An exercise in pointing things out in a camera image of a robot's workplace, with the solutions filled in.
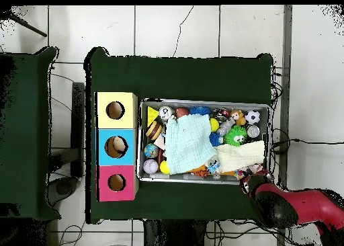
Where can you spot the yellow cheese wedge toy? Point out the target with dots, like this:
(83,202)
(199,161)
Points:
(151,114)

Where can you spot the small soccer ball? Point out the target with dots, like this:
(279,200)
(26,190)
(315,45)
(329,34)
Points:
(252,117)

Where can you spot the shallow clear mesh bin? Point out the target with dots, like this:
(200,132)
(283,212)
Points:
(267,122)

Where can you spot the mint green waffle cloth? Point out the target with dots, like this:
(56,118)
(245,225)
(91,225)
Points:
(188,143)

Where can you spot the wooden box with three holes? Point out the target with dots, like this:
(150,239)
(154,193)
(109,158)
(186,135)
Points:
(118,122)

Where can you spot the brown bear plush toy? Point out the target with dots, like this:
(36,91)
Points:
(237,115)

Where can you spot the wooden burger toy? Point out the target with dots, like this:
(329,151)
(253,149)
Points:
(153,130)

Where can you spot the cream waffle cloth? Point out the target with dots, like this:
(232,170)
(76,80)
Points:
(239,154)

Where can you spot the globe print ball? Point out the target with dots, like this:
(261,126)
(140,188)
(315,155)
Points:
(151,150)

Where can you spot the dark green tablecloth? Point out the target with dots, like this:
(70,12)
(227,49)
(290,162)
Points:
(188,79)

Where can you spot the silver drink can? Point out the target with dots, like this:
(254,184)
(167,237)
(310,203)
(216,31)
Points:
(166,112)

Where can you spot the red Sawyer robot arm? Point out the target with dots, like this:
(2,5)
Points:
(309,205)

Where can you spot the black stand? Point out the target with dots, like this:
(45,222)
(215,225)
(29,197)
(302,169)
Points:
(78,109)

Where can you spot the blue spiky ball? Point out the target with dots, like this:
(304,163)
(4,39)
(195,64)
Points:
(199,110)

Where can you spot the thin black rod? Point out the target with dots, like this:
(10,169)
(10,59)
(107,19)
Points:
(29,27)

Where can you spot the neighbouring green covered table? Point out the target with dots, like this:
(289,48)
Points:
(24,122)

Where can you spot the green spiky toy with eyes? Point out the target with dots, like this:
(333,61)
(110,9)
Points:
(233,135)

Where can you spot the multicoloured dotted cloth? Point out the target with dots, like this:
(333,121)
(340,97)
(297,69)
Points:
(243,173)

